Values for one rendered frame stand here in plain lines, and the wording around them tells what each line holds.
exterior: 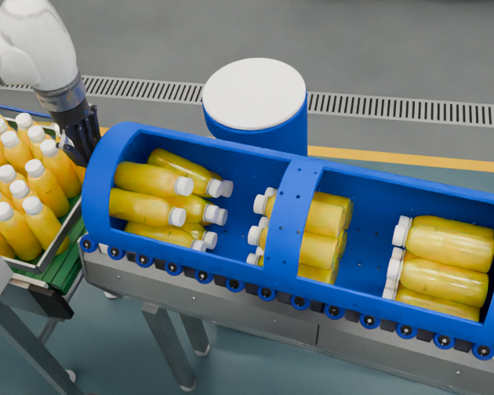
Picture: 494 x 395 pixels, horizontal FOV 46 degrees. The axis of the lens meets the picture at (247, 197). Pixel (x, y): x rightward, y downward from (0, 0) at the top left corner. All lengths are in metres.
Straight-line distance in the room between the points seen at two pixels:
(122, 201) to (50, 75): 0.34
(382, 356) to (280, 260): 0.36
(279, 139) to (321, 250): 0.47
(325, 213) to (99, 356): 1.45
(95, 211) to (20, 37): 0.39
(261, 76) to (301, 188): 0.59
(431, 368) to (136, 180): 0.74
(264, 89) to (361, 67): 1.72
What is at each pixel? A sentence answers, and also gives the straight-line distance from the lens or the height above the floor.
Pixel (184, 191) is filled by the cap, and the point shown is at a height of 1.14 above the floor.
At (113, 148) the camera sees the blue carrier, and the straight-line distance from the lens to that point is 1.24.
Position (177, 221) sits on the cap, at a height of 1.11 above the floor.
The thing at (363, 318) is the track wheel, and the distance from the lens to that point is 1.26.
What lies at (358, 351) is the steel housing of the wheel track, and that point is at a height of 0.86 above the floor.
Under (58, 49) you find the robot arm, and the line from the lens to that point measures 1.07.
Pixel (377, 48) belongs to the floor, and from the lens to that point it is 3.40.
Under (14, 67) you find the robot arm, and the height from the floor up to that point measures 1.49.
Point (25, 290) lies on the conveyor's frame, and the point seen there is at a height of 0.88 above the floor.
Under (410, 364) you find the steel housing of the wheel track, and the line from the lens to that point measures 1.35.
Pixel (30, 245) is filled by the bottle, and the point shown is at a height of 0.95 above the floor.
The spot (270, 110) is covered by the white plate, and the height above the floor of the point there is 1.04.
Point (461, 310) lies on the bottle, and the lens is 1.19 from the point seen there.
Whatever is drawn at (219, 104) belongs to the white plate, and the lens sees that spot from 1.57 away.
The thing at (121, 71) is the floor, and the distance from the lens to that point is 3.44.
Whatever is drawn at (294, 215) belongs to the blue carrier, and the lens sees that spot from 1.09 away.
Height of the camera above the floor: 2.10
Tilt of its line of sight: 52 degrees down
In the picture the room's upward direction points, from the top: 8 degrees counter-clockwise
